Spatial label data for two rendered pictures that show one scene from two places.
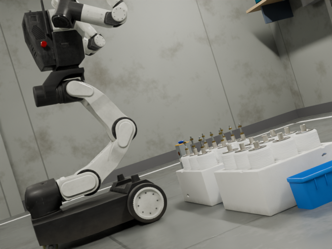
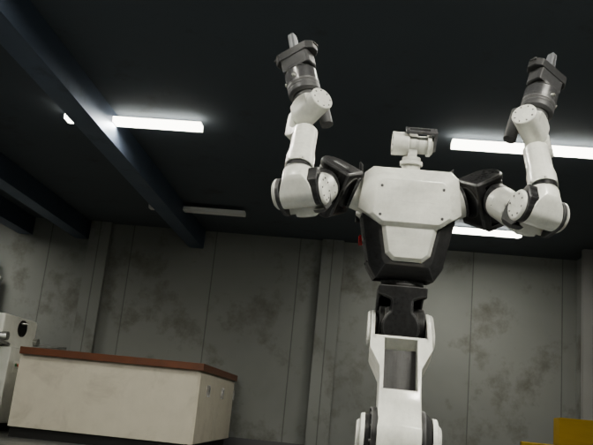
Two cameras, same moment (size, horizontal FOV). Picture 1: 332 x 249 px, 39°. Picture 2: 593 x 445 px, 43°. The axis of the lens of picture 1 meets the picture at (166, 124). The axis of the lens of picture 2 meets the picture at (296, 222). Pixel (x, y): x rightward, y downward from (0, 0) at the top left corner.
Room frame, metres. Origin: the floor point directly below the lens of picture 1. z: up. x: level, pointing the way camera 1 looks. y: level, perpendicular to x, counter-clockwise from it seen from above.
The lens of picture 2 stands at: (3.15, -1.56, 0.53)
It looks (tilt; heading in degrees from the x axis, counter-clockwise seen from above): 14 degrees up; 114
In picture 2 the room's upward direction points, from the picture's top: 6 degrees clockwise
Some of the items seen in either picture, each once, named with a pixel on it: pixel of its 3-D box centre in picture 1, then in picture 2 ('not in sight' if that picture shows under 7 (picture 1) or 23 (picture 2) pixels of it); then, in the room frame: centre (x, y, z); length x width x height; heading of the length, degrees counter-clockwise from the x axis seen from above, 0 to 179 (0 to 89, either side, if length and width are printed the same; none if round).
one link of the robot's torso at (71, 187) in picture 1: (77, 185); not in sight; (2.56, 0.56, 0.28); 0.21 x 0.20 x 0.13; 109
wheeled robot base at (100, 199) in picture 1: (88, 198); not in sight; (2.57, 0.52, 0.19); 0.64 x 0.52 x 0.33; 109
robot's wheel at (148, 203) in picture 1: (147, 202); not in sight; (2.40, 0.21, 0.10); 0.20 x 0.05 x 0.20; 109
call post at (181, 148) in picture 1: (189, 168); not in sight; (2.81, -0.06, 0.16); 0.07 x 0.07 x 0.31; 18
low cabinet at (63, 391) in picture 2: not in sight; (136, 402); (-2.09, 6.10, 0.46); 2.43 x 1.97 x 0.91; 109
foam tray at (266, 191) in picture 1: (277, 177); not in sight; (2.04, -0.39, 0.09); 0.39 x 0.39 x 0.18; 20
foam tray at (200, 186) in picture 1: (224, 176); not in sight; (2.56, -0.22, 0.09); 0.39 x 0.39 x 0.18; 18
